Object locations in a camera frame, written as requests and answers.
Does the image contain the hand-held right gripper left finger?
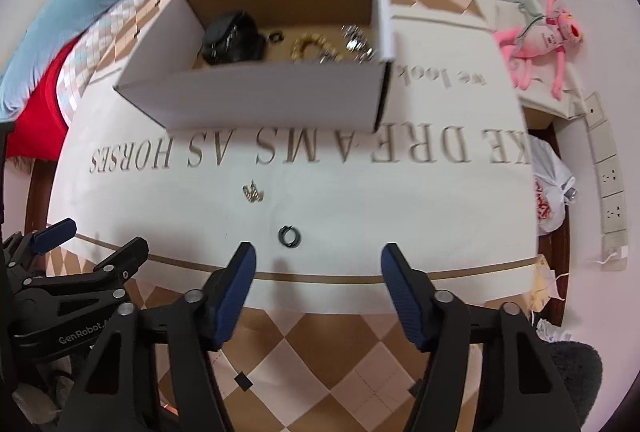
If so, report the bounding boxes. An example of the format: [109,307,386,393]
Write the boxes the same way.
[75,241,257,432]

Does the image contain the pink plush toy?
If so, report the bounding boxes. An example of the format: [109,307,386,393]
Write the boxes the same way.
[495,0,583,100]

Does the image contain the checkered bed sheet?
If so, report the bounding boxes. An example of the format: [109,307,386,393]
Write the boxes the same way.
[55,0,236,113]

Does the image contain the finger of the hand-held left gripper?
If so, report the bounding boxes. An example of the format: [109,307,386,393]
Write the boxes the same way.
[20,239,149,318]
[4,218,77,270]

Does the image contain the diamond pattern printed tablecloth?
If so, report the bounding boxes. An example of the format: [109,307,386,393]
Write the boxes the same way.
[46,0,543,432]

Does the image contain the white plastic bag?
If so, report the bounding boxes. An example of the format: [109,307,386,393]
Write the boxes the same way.
[527,134,578,235]

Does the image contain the black smartwatch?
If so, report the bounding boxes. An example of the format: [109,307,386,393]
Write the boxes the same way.
[201,10,266,65]

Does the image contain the person's dark fleece pants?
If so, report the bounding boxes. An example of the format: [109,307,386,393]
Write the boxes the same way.
[542,339,603,432]

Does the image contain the white cardboard box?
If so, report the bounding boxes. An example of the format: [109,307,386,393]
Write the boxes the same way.
[114,0,397,134]

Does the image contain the silver chain bracelet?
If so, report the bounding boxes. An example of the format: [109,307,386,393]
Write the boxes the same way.
[341,24,377,63]

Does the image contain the beige wall socket strip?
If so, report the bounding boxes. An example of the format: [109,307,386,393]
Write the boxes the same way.
[582,92,631,270]

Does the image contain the red blanket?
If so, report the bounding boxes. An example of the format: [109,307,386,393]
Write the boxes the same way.
[5,34,83,163]

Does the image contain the white charger plug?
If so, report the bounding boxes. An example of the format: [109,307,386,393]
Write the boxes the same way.
[597,246,629,269]

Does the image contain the wooden bead bracelet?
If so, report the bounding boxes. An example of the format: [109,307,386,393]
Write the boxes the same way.
[290,32,346,63]

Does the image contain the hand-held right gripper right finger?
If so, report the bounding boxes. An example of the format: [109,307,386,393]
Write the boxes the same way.
[381,242,583,432]

